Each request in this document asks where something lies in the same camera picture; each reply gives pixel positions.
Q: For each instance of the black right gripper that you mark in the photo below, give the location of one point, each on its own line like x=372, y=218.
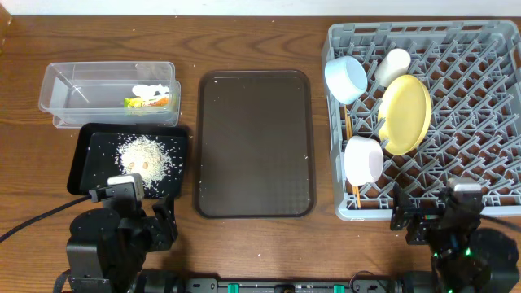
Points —
x=407, y=220

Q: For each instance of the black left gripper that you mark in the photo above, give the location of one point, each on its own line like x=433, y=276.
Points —
x=164, y=230

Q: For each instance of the rice grains pile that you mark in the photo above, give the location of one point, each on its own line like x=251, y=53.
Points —
x=160, y=160

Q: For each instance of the wooden chopstick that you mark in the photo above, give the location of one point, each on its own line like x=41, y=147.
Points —
x=348, y=123
x=355, y=190

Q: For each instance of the white bowl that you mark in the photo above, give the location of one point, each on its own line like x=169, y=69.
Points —
x=363, y=161

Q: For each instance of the yellow plate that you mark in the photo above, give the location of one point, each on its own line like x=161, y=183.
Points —
x=406, y=109

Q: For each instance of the green snack wrapper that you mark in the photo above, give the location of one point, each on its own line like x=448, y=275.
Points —
x=139, y=102

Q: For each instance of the white tissue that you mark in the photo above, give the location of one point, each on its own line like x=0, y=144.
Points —
x=147, y=91

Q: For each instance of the small pale green cup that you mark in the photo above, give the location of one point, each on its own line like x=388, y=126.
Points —
x=395, y=64

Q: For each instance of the light blue bowl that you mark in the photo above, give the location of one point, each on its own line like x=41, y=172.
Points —
x=346, y=79

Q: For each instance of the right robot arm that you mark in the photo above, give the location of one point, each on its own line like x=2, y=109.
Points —
x=464, y=256

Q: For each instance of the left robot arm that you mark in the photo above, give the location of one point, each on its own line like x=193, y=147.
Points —
x=108, y=247

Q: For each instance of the black waste tray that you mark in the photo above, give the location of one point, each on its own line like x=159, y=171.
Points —
x=74, y=185

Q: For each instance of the grey dishwasher rack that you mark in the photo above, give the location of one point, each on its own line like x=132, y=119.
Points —
x=471, y=69

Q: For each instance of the dark brown serving tray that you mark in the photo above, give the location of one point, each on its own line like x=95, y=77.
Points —
x=254, y=150

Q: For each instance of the clear plastic bin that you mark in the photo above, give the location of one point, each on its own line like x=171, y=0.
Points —
x=78, y=93

